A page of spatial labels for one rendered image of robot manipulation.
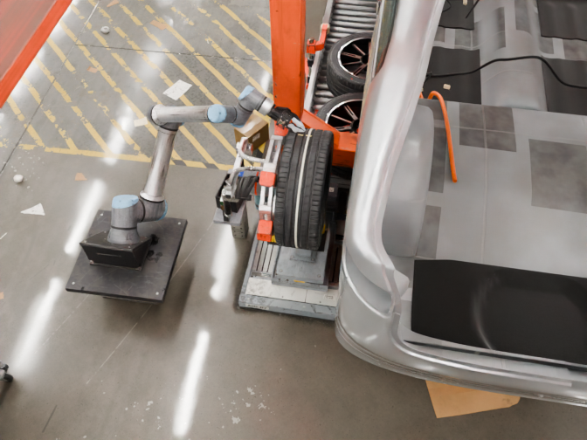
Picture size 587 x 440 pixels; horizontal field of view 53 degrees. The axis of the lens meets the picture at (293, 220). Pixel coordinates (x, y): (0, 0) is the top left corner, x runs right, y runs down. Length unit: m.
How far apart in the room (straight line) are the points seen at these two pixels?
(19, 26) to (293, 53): 2.62
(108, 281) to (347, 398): 1.58
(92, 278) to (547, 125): 2.79
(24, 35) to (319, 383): 3.12
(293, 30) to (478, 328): 1.72
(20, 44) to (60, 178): 4.10
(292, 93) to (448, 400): 1.98
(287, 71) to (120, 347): 1.94
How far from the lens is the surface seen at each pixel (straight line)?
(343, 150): 3.69
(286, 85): 3.39
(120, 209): 3.59
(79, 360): 3.88
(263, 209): 3.02
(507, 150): 3.36
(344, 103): 4.26
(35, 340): 4.04
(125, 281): 3.70
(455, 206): 3.10
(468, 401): 3.69
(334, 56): 4.64
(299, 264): 3.70
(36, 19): 0.70
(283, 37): 3.19
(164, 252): 3.75
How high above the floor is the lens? 3.36
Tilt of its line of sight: 54 degrees down
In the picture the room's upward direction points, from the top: straight up
